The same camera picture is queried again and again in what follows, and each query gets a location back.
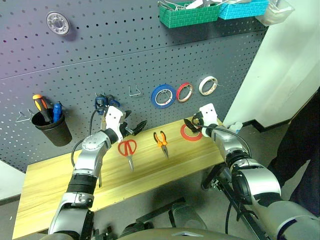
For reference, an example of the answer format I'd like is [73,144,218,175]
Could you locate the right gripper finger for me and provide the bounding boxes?
[190,112,202,125]
[183,118,202,135]

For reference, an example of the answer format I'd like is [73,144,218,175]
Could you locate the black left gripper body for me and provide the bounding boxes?
[119,116,138,139]

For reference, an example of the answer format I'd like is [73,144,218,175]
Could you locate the wide red tape roll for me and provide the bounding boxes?
[179,123,204,142]

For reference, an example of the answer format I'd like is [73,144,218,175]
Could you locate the narrow red tape roll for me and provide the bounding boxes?
[175,81,194,104]

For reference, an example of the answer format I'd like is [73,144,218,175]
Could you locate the blue tape roll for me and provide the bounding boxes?
[150,83,177,110]

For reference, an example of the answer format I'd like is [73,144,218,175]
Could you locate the white tape roll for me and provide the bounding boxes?
[198,75,219,97]

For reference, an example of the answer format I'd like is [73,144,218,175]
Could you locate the small white blue bottle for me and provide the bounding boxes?
[227,121,244,134]

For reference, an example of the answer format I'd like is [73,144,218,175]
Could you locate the dark grey perforated pegboard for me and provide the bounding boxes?
[0,0,270,174]

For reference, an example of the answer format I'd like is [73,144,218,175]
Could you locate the black plastic cup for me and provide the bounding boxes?
[31,111,73,148]

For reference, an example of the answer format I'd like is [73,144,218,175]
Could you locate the orange black screwdriver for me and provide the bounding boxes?
[32,93,54,124]

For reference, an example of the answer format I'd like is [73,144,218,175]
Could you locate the grey rounded shape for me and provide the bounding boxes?
[168,201,208,230]

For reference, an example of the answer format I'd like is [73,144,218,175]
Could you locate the green brick pattern bin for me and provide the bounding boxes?
[158,2,221,29]

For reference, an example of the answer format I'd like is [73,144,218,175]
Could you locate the black rounded shape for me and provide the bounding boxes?
[118,221,155,238]

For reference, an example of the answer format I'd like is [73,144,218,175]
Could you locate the person in dark clothes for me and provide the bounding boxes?
[266,87,320,218]

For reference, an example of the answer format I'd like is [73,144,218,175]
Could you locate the dark rounded robot torso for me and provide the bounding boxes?
[37,226,253,240]

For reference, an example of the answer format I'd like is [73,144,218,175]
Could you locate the white plastic part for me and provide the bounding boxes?
[185,0,204,10]

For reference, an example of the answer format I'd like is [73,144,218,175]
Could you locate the cyan brick pattern bin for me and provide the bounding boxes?
[217,0,270,20]

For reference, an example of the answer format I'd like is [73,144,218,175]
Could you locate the silver ball bearing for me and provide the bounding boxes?
[45,10,71,36]

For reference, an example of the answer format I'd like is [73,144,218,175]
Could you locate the clear plastic container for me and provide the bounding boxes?
[254,0,296,27]

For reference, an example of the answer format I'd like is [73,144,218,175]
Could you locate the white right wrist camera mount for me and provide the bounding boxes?
[199,103,219,138]

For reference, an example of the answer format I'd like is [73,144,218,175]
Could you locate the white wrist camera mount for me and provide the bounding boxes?
[199,103,219,138]
[104,105,127,140]

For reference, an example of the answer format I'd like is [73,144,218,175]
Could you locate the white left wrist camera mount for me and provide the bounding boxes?
[104,105,127,140]

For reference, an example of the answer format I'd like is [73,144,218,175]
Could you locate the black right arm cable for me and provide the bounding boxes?
[201,124,253,161]

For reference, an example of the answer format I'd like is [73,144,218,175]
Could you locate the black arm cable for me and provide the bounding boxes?
[70,108,101,168]
[201,124,253,161]

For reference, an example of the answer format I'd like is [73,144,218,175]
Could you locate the silver wire pegboard hook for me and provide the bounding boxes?
[128,84,142,97]
[15,108,36,123]

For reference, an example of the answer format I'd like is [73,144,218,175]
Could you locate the red handled scissors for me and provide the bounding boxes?
[117,138,138,173]

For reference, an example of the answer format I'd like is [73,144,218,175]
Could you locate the blue handled scissors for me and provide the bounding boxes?
[94,91,121,116]

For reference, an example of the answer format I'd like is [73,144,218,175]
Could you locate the orange handled pliers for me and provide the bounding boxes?
[152,130,170,160]

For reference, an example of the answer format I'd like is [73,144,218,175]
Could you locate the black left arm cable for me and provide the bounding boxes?
[70,108,101,168]

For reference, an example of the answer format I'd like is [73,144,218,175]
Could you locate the blue handled tool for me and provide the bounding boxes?
[52,101,63,124]

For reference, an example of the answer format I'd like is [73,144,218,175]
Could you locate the silver wire hooks bundle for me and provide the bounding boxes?
[157,0,187,12]

